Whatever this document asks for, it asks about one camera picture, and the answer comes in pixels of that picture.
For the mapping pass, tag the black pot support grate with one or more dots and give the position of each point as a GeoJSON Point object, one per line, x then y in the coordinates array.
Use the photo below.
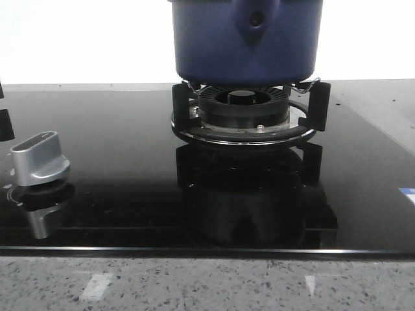
{"type": "Point", "coordinates": [308, 106]}

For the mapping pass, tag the blue cooking pot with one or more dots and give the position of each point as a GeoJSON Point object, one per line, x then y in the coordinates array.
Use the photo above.
{"type": "Point", "coordinates": [246, 43]}

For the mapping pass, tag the black gas stove burner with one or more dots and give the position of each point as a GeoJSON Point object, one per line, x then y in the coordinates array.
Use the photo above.
{"type": "Point", "coordinates": [243, 108]}

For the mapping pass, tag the black glass cooktop panel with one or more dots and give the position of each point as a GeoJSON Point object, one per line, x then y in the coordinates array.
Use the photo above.
{"type": "Point", "coordinates": [136, 190]}

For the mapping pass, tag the silver stove control knob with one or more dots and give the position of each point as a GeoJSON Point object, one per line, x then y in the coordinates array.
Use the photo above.
{"type": "Point", "coordinates": [39, 160]}

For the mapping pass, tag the black left burner grate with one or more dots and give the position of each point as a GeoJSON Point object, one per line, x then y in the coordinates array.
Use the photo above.
{"type": "Point", "coordinates": [6, 128]}

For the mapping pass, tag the blue white cooktop sticker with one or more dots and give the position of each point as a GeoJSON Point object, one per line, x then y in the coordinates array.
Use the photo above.
{"type": "Point", "coordinates": [409, 193]}

